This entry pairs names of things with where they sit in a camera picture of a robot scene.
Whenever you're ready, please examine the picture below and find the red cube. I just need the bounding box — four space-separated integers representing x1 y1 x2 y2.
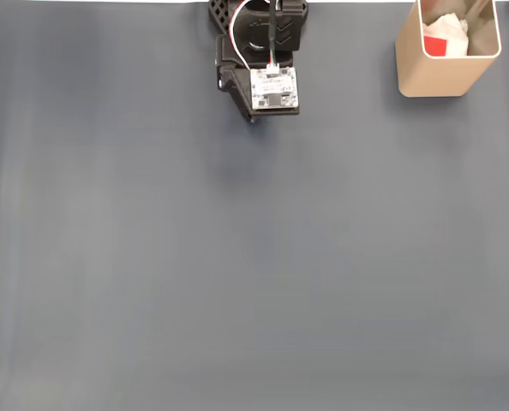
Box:
423 36 448 58

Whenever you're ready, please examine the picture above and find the beige rounded box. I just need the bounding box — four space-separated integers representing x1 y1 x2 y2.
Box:
394 0 503 98

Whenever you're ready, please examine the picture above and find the dark grey table mat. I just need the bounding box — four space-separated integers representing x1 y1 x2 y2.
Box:
0 2 509 411

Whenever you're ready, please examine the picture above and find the white crumpled paper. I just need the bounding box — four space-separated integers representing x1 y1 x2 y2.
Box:
423 13 470 58

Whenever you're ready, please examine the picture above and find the white and red cable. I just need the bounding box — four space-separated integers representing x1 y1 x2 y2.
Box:
231 0 260 70

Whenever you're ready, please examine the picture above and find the white camera circuit board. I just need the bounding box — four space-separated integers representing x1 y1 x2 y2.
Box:
249 67 299 110

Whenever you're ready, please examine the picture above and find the black camera cable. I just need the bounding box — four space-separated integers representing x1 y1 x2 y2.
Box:
267 0 281 72

